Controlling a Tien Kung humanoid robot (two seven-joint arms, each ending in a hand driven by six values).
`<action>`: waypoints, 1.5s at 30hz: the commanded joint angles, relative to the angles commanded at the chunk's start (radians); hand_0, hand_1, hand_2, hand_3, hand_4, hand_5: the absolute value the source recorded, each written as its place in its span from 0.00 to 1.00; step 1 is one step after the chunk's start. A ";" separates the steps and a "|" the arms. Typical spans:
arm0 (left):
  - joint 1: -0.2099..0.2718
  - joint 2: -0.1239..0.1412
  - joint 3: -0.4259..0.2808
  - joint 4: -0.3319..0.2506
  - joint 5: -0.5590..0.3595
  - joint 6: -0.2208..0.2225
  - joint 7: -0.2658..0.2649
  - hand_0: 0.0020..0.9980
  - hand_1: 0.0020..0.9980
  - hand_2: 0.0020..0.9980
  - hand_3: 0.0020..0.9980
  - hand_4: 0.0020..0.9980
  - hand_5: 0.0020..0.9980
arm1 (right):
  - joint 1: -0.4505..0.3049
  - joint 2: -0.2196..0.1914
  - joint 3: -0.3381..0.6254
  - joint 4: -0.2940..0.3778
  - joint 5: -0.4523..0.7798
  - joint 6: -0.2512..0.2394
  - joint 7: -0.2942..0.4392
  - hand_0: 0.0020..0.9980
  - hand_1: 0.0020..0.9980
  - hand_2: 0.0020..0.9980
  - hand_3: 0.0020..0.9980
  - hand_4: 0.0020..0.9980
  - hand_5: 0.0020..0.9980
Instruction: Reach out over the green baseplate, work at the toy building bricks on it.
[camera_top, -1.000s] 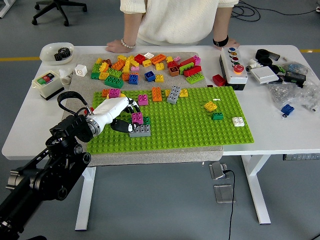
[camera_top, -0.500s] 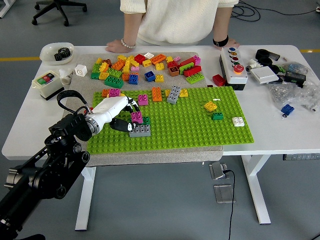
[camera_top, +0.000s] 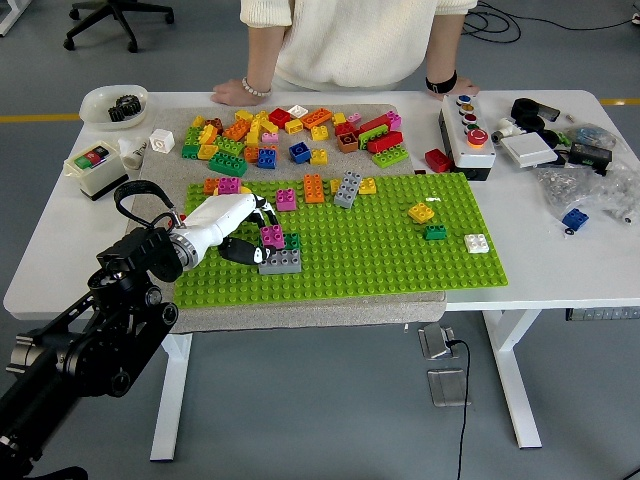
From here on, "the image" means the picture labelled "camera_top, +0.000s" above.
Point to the metal floor socket box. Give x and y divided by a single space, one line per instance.
437 341

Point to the small light pink brick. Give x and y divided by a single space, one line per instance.
354 118

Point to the orange two-by-four brick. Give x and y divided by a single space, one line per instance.
313 188
236 129
210 186
316 118

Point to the black gear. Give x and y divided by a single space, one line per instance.
116 114
128 104

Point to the push-button control box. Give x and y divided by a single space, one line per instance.
467 150

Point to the lime two-by-four brick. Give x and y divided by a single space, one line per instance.
390 158
229 145

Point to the black adapter box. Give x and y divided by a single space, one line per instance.
591 156

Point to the white furniture piece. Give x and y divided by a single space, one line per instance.
10 15

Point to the clear bags of screws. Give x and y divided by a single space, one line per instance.
585 190

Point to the yellow-orange brick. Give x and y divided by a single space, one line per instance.
207 134

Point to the green studded baseplate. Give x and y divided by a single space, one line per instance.
375 260

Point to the white tube fitting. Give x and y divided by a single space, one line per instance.
131 154

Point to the person's right hand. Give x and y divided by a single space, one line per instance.
230 94

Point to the blue hollow brick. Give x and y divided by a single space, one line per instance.
300 152

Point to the black round part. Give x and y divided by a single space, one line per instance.
550 137

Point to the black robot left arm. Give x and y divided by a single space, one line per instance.
135 255

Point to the grey-brown mat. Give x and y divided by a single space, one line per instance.
300 317

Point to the white cube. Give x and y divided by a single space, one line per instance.
161 141

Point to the person's left hand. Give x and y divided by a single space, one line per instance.
460 86

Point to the red two-by-four brick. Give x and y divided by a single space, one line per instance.
386 142

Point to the small yellow brick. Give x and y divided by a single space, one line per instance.
339 119
335 186
198 121

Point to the person's right forearm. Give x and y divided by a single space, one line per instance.
262 50

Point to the black office chair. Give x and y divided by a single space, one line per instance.
121 9

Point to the long red brick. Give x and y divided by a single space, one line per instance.
375 123

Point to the white plug fitting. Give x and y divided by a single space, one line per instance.
506 130

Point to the white table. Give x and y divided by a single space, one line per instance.
550 270

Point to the dark green two-by-two brick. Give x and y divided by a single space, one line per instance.
190 150
435 233

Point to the brown hollow brick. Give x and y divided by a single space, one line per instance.
347 143

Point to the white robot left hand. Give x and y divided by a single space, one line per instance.
220 215

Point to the white flat switch plate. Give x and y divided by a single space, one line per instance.
529 150

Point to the dark green two-by-four brick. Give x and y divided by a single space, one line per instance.
227 163

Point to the white two-by-two brick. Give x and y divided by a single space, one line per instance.
476 244

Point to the white red-green switch box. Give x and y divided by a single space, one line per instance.
96 167

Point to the blue two-by-two brick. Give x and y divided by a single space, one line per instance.
266 159
575 218

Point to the long yellow brick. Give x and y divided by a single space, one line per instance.
254 132

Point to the person's left forearm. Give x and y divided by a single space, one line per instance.
442 45

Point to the white bowl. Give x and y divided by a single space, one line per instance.
97 117

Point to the metal floor plate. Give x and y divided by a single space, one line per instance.
447 387

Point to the person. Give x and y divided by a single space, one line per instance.
350 40

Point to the table height control panel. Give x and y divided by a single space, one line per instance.
602 315

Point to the long lime brick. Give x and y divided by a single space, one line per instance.
372 135

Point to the black wristwatch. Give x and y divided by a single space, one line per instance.
441 82

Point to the yellow two-by-two brick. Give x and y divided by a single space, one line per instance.
318 157
369 187
320 132
421 212

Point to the grey two-by-four brick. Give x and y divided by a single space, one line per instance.
348 189
282 262

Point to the magenta two-by-two brick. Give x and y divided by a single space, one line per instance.
273 236
229 185
285 200

